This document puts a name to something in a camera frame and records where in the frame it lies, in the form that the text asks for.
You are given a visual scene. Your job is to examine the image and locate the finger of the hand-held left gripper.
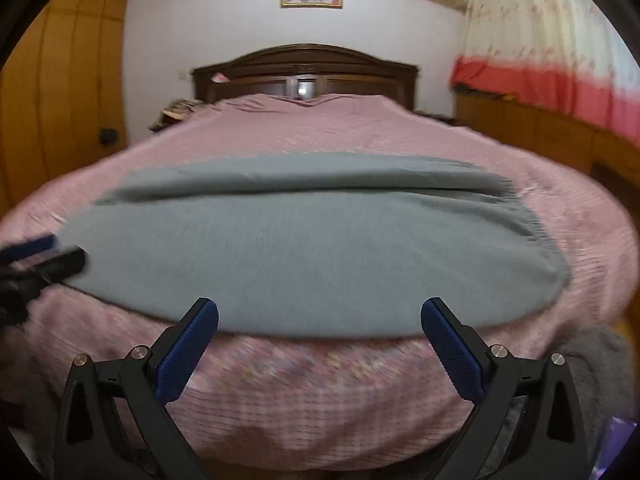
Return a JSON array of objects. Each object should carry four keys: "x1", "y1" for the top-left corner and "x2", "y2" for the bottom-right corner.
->
[
  {"x1": 0, "y1": 246, "x2": 87, "y2": 288},
  {"x1": 0, "y1": 233, "x2": 57, "y2": 266}
]

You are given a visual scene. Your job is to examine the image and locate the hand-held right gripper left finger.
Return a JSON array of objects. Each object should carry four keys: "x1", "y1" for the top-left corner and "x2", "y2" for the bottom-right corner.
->
[{"x1": 52, "y1": 297, "x2": 221, "y2": 480}]

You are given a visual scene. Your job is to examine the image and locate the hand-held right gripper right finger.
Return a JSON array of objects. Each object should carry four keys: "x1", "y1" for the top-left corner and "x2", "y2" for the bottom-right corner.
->
[{"x1": 420, "y1": 297, "x2": 593, "y2": 480}]

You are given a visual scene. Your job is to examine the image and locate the grey-blue pants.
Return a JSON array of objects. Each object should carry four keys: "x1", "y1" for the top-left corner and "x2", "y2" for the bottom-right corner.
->
[{"x1": 60, "y1": 152, "x2": 571, "y2": 338}]

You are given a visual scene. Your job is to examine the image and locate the grey fuzzy cloth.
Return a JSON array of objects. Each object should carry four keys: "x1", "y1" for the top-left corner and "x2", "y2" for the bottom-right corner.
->
[{"x1": 495, "y1": 327, "x2": 636, "y2": 471}]

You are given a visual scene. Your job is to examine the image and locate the yellow wooden wardrobe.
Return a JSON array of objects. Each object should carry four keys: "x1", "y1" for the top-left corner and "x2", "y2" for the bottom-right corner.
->
[{"x1": 0, "y1": 0, "x2": 131, "y2": 226}]

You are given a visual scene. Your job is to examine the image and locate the pile of patterned clothes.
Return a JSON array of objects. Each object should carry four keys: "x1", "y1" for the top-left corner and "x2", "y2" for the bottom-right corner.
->
[{"x1": 148, "y1": 99, "x2": 206, "y2": 133}]

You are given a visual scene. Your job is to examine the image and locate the purple bag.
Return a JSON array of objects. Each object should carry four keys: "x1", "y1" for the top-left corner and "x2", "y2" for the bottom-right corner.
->
[{"x1": 590, "y1": 415, "x2": 638, "y2": 480}]

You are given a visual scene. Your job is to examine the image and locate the yellow wooden cabinet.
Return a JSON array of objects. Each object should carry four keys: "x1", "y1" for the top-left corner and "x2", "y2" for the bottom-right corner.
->
[{"x1": 454, "y1": 91, "x2": 640, "y2": 201}]

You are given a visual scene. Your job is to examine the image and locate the pink patterned bedspread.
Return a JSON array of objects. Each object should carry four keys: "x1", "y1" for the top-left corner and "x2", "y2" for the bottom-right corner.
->
[{"x1": 0, "y1": 94, "x2": 640, "y2": 473}]

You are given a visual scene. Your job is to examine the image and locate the white and red curtain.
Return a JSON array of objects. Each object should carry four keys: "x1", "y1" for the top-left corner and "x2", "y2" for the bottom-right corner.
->
[{"x1": 450, "y1": 0, "x2": 640, "y2": 148}]

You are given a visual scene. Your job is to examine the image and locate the dark wooden headboard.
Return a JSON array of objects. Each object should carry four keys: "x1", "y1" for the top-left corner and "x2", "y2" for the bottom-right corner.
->
[{"x1": 192, "y1": 43, "x2": 420, "y2": 111}]

